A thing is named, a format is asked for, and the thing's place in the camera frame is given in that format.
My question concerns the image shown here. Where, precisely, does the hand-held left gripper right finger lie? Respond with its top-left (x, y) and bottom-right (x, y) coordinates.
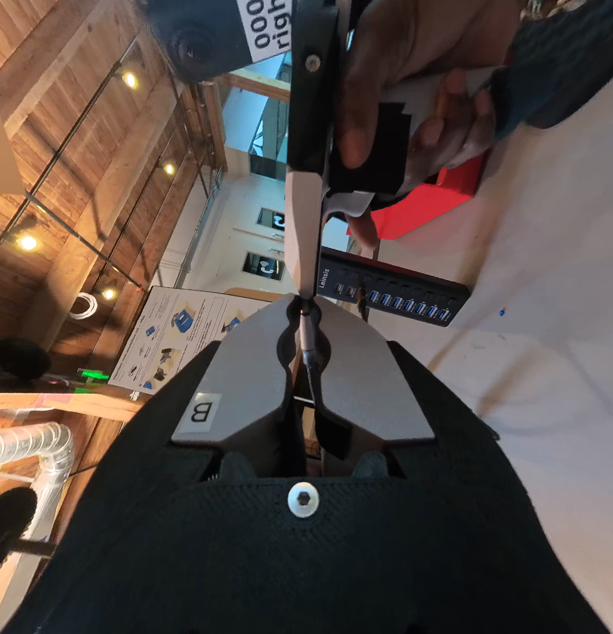
top-left (314, 296), bottom-right (436, 471)

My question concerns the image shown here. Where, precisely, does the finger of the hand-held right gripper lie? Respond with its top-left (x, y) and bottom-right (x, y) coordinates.
top-left (285, 171), bottom-right (323, 301)

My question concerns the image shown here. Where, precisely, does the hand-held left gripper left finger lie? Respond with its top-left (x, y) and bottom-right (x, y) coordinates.
top-left (172, 293), bottom-right (307, 474)

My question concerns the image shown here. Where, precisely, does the black usb cable silver plug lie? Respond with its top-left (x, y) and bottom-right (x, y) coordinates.
top-left (297, 297), bottom-right (323, 414)

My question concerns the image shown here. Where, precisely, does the black usb hub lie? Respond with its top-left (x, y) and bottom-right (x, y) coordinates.
top-left (319, 246), bottom-right (472, 328)

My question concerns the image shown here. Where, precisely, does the person's right hand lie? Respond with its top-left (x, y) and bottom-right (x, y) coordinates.
top-left (337, 0), bottom-right (524, 254)

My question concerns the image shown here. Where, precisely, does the instruction poster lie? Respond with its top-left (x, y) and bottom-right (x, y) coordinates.
top-left (108, 286), bottom-right (273, 397)

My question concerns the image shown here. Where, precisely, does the red plastic bin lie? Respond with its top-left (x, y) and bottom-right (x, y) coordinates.
top-left (372, 151), bottom-right (489, 242)

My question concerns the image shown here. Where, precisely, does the dark fuzzy object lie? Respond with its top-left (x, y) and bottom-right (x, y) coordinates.
top-left (0, 487), bottom-right (57, 578)
top-left (0, 338), bottom-right (52, 382)

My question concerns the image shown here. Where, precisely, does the white cable coil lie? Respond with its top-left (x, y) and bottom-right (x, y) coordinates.
top-left (68, 292), bottom-right (99, 320)

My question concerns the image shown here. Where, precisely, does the silver ventilation duct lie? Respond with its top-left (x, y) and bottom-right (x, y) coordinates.
top-left (0, 421), bottom-right (75, 543)

